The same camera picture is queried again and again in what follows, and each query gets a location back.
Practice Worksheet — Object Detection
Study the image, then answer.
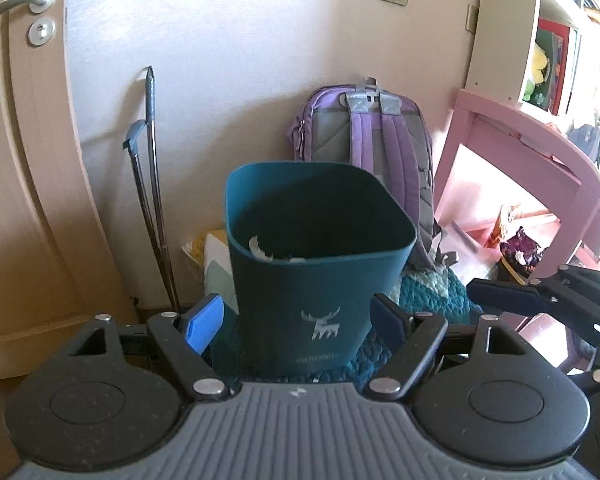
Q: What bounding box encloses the white crumpled paper trash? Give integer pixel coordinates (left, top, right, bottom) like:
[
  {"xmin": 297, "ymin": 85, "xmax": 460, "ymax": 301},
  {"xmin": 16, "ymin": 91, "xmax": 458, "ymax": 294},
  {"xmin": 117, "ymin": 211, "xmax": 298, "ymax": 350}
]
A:
[{"xmin": 248, "ymin": 236, "xmax": 306, "ymax": 263}]

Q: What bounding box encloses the teal trash bin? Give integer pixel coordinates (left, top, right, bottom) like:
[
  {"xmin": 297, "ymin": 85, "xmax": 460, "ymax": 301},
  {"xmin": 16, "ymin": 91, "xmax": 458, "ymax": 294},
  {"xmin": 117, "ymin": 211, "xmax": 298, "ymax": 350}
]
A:
[{"xmin": 223, "ymin": 160, "xmax": 420, "ymax": 378}]

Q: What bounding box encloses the teal white patterned rug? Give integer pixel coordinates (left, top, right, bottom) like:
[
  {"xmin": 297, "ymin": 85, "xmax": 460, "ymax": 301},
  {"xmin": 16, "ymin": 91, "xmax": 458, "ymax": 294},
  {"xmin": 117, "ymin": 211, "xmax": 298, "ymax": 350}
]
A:
[{"xmin": 182, "ymin": 228, "xmax": 481, "ymax": 386}]

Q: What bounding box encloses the purple snack bag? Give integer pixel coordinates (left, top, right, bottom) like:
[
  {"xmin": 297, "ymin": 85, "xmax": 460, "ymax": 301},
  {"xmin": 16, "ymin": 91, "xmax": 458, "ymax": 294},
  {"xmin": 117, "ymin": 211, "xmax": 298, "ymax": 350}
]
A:
[{"xmin": 500, "ymin": 226, "xmax": 544, "ymax": 280}]

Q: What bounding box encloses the orange snack packet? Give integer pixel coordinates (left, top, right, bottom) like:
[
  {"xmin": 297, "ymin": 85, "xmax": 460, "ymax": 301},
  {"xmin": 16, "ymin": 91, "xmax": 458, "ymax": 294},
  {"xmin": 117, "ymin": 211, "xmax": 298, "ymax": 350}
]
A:
[{"xmin": 482, "ymin": 204, "xmax": 520, "ymax": 249}]

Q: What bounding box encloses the pink desk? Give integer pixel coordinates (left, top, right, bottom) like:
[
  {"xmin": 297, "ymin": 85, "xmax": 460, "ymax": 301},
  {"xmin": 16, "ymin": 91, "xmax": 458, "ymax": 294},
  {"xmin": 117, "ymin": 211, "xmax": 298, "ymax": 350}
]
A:
[{"xmin": 434, "ymin": 89, "xmax": 600, "ymax": 280}]

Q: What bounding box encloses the beige wooden door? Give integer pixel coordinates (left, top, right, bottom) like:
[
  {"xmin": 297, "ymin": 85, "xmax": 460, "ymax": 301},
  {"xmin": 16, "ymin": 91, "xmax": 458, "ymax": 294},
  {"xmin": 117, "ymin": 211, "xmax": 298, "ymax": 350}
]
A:
[{"xmin": 0, "ymin": 0, "xmax": 135, "ymax": 380}]

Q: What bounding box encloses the purple grey backpack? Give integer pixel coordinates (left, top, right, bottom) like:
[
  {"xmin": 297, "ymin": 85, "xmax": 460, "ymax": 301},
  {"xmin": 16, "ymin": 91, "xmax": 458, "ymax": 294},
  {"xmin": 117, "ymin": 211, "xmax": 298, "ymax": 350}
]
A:
[{"xmin": 287, "ymin": 78, "xmax": 457, "ymax": 272}]

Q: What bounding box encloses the yellow green plush toy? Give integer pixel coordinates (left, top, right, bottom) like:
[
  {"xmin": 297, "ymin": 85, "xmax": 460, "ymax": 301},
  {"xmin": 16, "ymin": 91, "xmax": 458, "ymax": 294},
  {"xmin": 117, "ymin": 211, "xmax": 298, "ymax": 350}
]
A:
[{"xmin": 522, "ymin": 44, "xmax": 550, "ymax": 102}]

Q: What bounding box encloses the red book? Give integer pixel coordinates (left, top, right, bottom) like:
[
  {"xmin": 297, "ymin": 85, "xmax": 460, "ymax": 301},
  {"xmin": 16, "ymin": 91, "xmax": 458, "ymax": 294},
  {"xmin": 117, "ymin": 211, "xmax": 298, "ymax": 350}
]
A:
[{"xmin": 535, "ymin": 18, "xmax": 582, "ymax": 116}]

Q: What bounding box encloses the white bookshelf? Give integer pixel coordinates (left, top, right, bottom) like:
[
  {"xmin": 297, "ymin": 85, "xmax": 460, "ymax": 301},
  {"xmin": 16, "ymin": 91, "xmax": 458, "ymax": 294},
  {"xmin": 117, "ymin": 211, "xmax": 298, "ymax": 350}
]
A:
[{"xmin": 465, "ymin": 0, "xmax": 600, "ymax": 127}]

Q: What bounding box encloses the silver door lock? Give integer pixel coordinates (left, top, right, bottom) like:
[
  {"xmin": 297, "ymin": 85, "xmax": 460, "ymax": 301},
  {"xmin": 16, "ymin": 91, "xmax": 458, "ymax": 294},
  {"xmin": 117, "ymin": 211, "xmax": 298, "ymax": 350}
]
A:
[{"xmin": 28, "ymin": 18, "xmax": 56, "ymax": 47}]

